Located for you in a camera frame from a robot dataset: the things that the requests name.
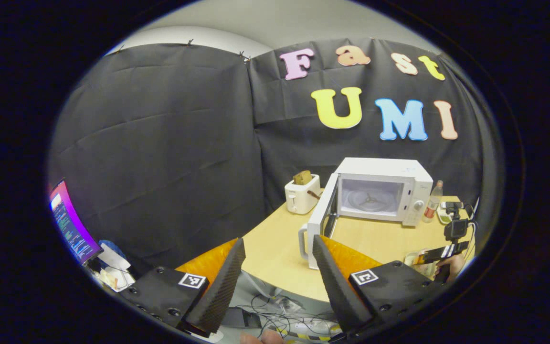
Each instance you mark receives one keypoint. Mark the clear bottle with red label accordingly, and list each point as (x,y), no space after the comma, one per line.
(432,200)

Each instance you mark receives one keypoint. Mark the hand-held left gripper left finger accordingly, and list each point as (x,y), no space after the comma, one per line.
(220,291)

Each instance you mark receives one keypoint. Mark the square cream plate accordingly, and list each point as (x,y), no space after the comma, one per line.
(423,271)

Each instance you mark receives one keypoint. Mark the divided dish of beans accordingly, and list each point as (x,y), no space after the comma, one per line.
(442,216)

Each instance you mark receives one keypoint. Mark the blue object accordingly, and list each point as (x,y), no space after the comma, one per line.
(111,246)

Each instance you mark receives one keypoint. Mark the computer monitor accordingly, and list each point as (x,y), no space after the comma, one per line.
(72,224)

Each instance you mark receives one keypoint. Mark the white microwave oven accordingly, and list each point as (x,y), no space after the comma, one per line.
(413,186)

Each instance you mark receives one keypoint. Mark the brown bread slice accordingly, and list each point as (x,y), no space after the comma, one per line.
(302,177)

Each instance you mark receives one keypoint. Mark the black backdrop cloth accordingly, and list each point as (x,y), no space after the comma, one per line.
(160,143)

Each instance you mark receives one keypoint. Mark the white paper pile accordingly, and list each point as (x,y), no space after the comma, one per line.
(117,272)

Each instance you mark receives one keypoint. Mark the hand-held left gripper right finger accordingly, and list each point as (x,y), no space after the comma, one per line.
(337,291)

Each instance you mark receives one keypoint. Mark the white toaster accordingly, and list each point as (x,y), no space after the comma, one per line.
(299,198)

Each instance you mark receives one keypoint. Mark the white power strip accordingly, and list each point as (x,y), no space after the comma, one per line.
(313,326)

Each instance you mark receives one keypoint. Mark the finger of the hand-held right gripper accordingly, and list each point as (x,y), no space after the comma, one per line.
(432,255)

